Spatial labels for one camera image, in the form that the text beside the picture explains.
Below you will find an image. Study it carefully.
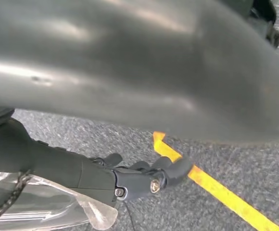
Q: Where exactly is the clear plastic cover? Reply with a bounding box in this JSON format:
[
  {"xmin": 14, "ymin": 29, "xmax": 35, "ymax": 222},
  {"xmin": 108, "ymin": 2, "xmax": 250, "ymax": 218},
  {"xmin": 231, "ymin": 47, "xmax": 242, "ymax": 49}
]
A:
[{"xmin": 0, "ymin": 172, "xmax": 118, "ymax": 231}]

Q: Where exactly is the yellow floor tape outline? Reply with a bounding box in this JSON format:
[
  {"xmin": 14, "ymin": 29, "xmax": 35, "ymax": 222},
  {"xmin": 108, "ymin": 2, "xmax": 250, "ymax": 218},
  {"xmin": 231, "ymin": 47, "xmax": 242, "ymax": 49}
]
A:
[{"xmin": 153, "ymin": 131, "xmax": 279, "ymax": 231}]

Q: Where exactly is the black braided cable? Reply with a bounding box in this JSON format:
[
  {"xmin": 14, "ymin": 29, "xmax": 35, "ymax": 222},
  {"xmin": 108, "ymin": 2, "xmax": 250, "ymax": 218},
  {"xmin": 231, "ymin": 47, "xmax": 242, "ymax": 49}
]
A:
[{"xmin": 0, "ymin": 170, "xmax": 32, "ymax": 230}]

